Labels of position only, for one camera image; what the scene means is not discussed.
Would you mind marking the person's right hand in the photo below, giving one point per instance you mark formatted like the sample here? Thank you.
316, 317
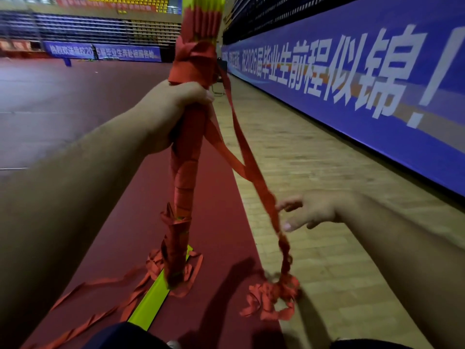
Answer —
323, 207

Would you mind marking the person's left hand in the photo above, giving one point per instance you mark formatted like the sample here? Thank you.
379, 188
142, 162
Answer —
163, 112

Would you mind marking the person's left forearm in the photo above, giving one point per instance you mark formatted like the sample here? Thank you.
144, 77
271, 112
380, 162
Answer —
54, 214

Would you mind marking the person's right forearm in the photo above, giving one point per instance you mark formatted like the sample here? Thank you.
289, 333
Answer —
407, 258

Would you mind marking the blue banner with white print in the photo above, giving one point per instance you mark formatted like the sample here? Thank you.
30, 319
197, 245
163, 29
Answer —
65, 50
127, 53

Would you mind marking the black folding chair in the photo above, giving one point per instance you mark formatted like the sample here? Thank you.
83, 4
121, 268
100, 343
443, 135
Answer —
221, 67

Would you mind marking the blue stadium seats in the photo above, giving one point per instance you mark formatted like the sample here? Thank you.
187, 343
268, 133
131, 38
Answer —
175, 3

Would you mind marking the long red banner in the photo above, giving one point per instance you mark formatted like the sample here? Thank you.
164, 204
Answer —
109, 6

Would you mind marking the rows of bleacher seats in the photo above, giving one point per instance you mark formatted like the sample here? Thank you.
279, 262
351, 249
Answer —
72, 29

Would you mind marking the black right trouser leg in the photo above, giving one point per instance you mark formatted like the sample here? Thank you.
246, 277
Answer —
370, 345

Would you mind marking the black trouser leg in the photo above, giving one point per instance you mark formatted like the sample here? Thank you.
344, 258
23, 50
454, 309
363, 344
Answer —
123, 338
370, 345

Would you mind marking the dark retracted bleacher stand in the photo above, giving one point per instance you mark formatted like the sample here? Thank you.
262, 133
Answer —
272, 10

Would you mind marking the low red barrier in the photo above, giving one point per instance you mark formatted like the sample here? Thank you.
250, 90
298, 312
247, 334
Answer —
18, 47

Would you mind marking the black left trouser leg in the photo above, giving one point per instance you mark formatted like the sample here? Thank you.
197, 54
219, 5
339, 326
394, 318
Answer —
123, 338

